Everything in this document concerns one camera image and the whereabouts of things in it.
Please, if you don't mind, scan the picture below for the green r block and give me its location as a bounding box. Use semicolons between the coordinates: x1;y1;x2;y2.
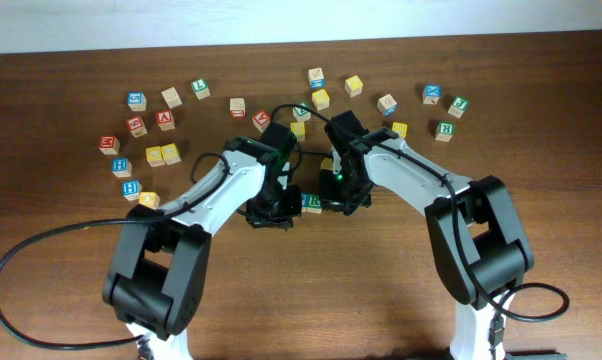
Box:
306;194;323;214
435;121;455;142

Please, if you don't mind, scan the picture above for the blue P block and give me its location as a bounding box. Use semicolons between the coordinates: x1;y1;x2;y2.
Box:
301;193;309;212

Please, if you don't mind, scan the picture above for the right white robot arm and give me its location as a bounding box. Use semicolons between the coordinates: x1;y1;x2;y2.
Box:
320;111;534;359

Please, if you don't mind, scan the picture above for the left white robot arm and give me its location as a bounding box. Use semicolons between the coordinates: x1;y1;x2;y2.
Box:
102;124;302;359

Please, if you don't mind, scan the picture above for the yellow block centre lower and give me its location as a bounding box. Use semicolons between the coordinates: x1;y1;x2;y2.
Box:
321;158;333;171

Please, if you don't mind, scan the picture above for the yellow block below Z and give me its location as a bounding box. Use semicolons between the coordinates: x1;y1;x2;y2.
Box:
290;122;306;142

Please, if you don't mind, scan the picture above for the red A block tilted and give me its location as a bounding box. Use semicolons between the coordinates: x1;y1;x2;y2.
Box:
252;110;271;133

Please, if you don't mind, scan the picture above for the green Z block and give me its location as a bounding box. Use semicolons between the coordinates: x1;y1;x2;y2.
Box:
292;102;311;122

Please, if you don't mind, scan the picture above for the plain block right centre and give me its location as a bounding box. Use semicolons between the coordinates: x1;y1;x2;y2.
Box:
377;94;397;116

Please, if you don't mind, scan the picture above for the yellow block above Z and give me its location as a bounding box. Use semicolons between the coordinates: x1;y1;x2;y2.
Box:
312;89;330;111

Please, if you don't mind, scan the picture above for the yellow block top right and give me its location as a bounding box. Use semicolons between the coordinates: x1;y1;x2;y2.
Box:
344;75;363;97

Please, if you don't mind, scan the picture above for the plain block red side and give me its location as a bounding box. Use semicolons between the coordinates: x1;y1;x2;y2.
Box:
229;98;246;118

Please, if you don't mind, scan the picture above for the plain block blue side top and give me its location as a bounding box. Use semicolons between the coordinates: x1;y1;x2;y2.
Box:
308;68;325;89

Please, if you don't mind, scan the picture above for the yellow G block pair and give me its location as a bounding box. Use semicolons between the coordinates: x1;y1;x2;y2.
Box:
160;143;181;165

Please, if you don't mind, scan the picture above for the yellow O block left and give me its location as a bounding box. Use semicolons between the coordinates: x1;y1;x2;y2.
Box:
138;192;160;209

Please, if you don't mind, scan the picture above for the yellow O block pair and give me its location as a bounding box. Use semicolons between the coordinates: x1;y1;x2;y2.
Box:
145;146;165;167

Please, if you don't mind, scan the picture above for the blue X block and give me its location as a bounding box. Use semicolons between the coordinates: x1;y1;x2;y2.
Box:
422;84;442;105

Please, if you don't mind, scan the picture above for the red A block left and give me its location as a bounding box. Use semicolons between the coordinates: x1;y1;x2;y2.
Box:
156;110;176;131

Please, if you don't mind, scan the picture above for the green L block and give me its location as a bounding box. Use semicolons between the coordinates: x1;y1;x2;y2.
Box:
191;78;211;100

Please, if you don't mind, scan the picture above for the green J block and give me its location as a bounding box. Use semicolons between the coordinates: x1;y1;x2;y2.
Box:
448;96;470;119

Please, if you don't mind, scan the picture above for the blue H block lower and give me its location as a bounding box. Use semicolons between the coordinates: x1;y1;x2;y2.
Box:
122;180;142;201

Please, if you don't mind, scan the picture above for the blue h block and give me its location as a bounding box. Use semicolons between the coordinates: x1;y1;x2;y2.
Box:
111;158;132;178
122;180;142;201

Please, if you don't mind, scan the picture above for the plain wooden block left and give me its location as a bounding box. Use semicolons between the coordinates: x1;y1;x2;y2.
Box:
161;87;182;109

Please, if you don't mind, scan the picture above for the blue H block upper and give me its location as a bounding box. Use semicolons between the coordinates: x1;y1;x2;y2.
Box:
111;158;132;178

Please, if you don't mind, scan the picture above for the red nine block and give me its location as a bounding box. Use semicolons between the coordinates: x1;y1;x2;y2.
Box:
126;116;147;138

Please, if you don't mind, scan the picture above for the blue block far left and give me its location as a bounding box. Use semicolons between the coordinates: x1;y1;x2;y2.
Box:
127;92;147;112

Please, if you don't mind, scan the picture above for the red M block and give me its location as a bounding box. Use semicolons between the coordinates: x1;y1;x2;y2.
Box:
98;136;120;155

